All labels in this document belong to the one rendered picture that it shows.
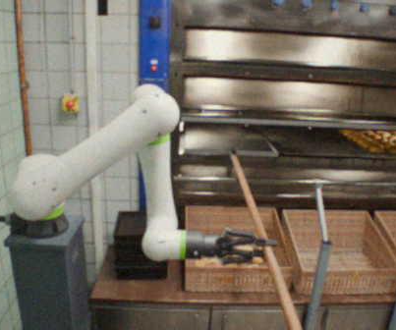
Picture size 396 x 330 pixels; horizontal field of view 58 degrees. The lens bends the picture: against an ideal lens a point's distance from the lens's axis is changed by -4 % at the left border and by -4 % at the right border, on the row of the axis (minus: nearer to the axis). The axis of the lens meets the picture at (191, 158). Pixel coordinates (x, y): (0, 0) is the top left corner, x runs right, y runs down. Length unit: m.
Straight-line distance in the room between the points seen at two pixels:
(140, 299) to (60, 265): 0.77
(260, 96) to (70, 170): 1.36
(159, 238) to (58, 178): 0.37
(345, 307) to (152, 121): 1.54
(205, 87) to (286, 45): 0.50
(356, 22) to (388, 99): 0.49
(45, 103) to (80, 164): 1.26
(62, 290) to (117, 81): 1.20
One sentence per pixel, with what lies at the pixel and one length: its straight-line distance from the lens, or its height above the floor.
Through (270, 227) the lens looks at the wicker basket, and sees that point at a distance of 2.34.
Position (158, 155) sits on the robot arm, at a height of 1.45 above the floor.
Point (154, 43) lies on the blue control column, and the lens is 2.02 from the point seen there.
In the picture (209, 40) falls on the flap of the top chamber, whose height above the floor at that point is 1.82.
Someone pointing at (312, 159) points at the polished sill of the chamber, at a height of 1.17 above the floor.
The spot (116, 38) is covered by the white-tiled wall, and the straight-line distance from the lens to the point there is 2.08.
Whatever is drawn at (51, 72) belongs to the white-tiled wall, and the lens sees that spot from 2.18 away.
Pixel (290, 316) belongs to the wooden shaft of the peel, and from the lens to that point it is 0.98.
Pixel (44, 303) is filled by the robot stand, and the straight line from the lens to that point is 1.37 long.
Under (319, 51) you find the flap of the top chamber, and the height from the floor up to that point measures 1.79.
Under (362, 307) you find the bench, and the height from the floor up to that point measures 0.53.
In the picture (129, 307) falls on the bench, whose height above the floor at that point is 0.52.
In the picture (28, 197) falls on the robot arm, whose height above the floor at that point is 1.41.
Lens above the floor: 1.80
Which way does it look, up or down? 18 degrees down
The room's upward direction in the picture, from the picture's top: 2 degrees clockwise
